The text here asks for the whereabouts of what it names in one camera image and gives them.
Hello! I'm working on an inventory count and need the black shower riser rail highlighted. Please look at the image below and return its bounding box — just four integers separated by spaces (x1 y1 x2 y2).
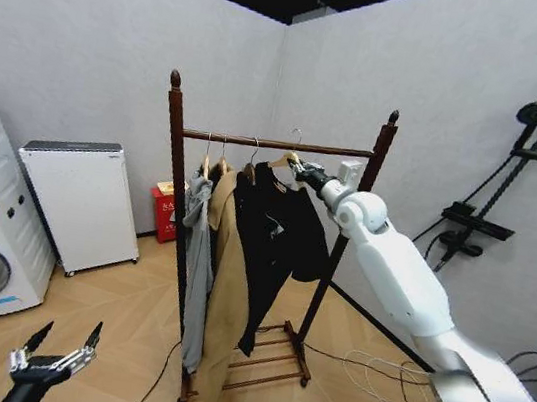
411 19 537 262

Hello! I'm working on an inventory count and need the wooden hanger with beige coat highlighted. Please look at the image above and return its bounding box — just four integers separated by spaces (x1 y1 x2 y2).
213 134 235 176

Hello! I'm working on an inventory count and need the dark wooden clothes rack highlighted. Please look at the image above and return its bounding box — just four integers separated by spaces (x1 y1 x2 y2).
121 68 403 402

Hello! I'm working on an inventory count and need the black short-sleeved shirt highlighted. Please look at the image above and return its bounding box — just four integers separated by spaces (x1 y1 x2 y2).
237 158 346 288

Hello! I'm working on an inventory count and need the light wooden clothes hanger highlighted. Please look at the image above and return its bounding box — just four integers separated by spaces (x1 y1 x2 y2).
267 124 308 172

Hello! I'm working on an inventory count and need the dark wooden clothes hanger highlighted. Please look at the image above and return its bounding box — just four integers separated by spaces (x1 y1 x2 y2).
240 135 265 186

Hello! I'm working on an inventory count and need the black floor cable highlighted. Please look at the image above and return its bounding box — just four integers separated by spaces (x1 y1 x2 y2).
126 332 184 402
300 343 435 383

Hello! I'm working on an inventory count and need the black shower mixer valve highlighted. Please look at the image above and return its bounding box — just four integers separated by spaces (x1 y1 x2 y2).
434 198 520 264

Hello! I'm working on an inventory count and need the long black garment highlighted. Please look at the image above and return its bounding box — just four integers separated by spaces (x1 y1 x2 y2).
209 160 310 364

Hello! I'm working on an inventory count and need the black looped cable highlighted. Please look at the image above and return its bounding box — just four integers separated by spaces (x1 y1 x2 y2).
503 346 537 386

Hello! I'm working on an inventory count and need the beige long coat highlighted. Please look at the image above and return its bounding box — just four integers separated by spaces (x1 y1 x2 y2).
177 160 272 402

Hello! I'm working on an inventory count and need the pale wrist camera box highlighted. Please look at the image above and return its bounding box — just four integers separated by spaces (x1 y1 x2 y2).
336 156 365 186

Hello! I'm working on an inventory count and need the grey hooded garment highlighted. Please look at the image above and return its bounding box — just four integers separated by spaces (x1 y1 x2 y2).
157 157 233 377

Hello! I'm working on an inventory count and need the white box appliance on castors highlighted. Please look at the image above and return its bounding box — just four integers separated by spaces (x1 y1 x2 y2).
1 128 157 288

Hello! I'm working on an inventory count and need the red box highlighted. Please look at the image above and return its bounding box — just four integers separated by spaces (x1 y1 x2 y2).
142 177 187 248

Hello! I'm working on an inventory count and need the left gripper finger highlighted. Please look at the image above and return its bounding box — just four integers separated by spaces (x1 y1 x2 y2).
7 315 55 377
51 314 105 380

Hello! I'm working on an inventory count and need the wooden hanger with grey garment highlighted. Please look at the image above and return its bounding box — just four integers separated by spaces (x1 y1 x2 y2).
198 132 221 182

